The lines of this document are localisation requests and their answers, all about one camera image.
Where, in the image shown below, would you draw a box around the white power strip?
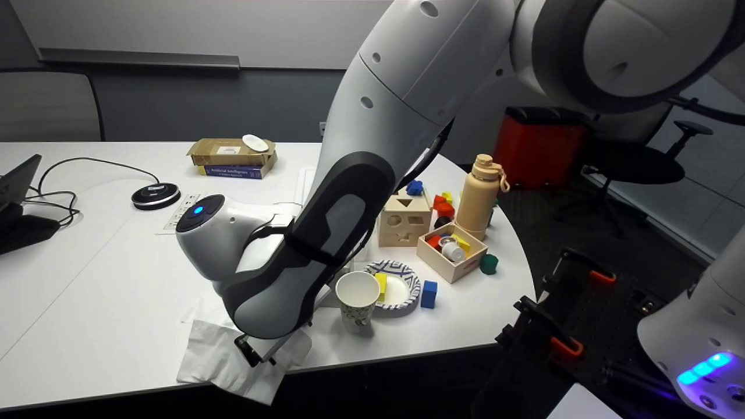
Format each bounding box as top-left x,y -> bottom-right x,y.
157,190 -> 202,237

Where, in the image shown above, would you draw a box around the white ceramic cup bowl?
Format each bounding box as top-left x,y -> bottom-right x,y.
334,267 -> 384,340

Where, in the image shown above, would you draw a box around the black laptop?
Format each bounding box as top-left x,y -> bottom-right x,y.
0,152 -> 45,217

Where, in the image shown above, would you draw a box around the brown cardboard box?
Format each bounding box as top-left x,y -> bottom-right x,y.
186,135 -> 280,175

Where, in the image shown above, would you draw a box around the black stand orange clamps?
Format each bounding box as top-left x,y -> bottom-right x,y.
473,245 -> 623,419

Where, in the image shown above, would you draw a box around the red bin black lid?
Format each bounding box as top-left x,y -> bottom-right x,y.
494,105 -> 589,190

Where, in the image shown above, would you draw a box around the black round speaker puck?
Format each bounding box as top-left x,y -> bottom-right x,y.
130,180 -> 185,212

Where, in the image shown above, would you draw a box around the black cable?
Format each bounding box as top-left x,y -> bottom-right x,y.
22,153 -> 162,228

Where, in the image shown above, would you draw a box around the blue rectangular block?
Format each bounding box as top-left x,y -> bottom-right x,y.
419,280 -> 440,310

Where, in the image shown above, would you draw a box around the wooden shape sorter box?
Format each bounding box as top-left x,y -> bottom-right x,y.
378,190 -> 434,249

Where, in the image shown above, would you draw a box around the blue white patterned plate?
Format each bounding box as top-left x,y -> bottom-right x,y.
364,258 -> 423,317

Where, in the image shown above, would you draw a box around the white paper sheet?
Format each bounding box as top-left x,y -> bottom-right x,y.
545,380 -> 623,419

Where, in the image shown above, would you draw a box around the red toy block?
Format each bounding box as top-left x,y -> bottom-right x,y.
431,194 -> 459,228

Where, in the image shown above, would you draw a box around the black mesh office chair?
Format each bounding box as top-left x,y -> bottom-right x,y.
579,107 -> 714,234

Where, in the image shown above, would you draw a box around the beige water bottle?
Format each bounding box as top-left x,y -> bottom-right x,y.
455,152 -> 512,242

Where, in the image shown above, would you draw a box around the small wooden tray box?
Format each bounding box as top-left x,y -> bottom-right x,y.
415,220 -> 492,283

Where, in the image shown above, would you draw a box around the blue book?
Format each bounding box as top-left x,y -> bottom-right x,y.
202,162 -> 267,181

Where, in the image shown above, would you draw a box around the white tape roll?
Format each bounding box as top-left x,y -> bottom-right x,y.
239,132 -> 273,153

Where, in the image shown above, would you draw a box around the white wall whiteboard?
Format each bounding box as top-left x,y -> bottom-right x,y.
8,0 -> 393,74

